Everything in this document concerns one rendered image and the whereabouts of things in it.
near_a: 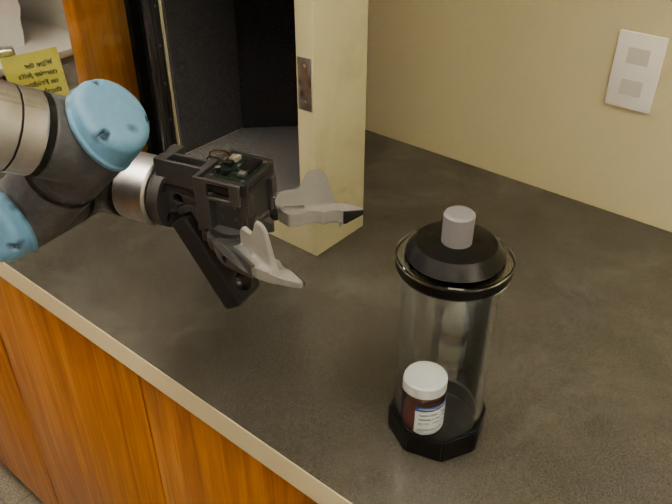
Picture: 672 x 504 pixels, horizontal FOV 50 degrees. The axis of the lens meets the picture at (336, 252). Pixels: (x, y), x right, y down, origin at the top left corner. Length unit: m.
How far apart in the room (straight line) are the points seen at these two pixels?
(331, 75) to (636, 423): 0.55
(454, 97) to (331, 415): 0.71
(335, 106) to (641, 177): 0.52
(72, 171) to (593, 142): 0.85
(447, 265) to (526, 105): 0.68
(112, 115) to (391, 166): 0.74
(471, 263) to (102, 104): 0.34
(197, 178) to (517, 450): 0.43
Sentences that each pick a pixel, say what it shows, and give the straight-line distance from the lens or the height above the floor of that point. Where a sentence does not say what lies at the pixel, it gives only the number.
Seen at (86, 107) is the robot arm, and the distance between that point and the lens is 0.64.
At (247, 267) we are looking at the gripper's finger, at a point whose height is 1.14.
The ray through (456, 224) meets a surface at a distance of 0.63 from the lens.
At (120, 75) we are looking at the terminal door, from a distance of 1.14.
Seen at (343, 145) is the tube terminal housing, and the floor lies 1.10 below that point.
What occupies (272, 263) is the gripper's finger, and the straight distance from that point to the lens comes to 0.67.
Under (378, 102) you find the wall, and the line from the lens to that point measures 1.44.
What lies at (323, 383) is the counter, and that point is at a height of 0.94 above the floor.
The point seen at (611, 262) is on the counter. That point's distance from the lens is 1.11.
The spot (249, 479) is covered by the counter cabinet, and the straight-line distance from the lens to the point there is 0.94.
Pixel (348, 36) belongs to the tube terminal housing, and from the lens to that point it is 0.96.
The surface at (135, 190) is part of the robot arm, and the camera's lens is 0.77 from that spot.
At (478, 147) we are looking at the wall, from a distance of 1.34.
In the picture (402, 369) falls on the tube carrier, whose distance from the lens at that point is 0.72.
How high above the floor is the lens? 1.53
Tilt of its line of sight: 34 degrees down
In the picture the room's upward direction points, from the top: straight up
